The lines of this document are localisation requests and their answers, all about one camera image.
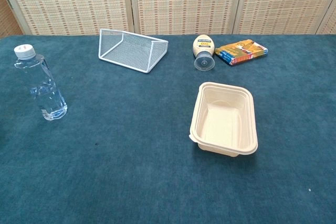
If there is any transparent water bottle white cap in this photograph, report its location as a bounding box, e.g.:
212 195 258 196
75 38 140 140
14 45 68 121

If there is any mayonnaise squeeze bottle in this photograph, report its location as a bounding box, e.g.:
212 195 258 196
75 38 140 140
193 34 216 72

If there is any beige rectangular food container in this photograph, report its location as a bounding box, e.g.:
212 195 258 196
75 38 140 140
188 81 259 158

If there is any blue table cloth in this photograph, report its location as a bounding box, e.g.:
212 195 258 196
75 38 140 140
0 34 336 224

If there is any yellow blue snack packet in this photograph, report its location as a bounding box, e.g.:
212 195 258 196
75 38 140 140
214 39 269 66

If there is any woven bamboo folding screen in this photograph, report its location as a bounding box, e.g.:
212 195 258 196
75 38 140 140
0 0 336 38

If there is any white wire mesh basket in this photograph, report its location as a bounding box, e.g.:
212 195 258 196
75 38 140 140
98 28 169 74

